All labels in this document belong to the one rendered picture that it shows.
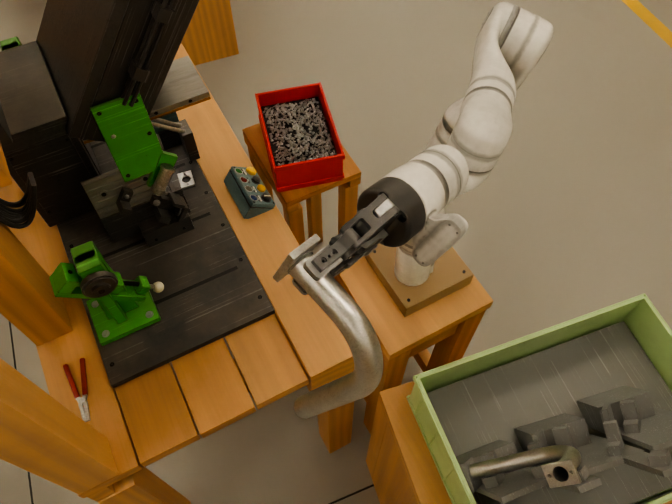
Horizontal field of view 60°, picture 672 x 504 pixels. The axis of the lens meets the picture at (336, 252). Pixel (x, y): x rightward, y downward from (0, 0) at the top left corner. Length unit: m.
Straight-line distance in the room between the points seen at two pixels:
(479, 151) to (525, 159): 2.31
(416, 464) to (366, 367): 0.90
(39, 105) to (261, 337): 0.76
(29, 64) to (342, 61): 2.07
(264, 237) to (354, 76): 1.88
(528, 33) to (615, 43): 2.87
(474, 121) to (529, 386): 0.90
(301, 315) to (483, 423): 0.50
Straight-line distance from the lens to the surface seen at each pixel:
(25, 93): 1.62
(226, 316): 1.49
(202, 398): 1.45
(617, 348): 1.65
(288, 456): 2.29
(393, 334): 1.51
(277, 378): 1.44
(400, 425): 1.50
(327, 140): 1.83
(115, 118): 1.48
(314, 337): 1.45
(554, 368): 1.57
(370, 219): 0.58
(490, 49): 0.95
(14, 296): 1.44
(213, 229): 1.63
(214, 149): 1.81
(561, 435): 1.40
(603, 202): 3.04
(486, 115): 0.77
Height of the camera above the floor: 2.23
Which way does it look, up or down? 59 degrees down
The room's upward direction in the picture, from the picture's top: straight up
